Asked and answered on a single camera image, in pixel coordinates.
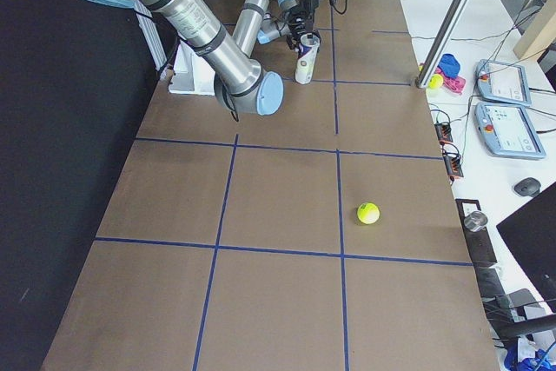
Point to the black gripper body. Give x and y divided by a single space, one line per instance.
299 11

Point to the tennis ball can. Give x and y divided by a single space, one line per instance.
307 49

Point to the yellow tennis ball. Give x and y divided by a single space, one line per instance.
368 213

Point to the yellow ball behind table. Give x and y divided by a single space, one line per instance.
436 81

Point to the blue cloth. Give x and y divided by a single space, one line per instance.
449 65

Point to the pink cloth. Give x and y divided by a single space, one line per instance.
455 85

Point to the orange black connector block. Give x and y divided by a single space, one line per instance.
444 133

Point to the upper teach pendant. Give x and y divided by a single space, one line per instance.
503 82

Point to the teach pendant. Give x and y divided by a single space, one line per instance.
503 82
507 131

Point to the lower teach pendant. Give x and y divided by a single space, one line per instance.
507 131

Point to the silver metal cup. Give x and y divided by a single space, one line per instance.
475 221

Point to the black computer mouse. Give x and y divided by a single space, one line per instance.
527 187

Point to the aluminium frame post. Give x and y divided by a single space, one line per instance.
441 40

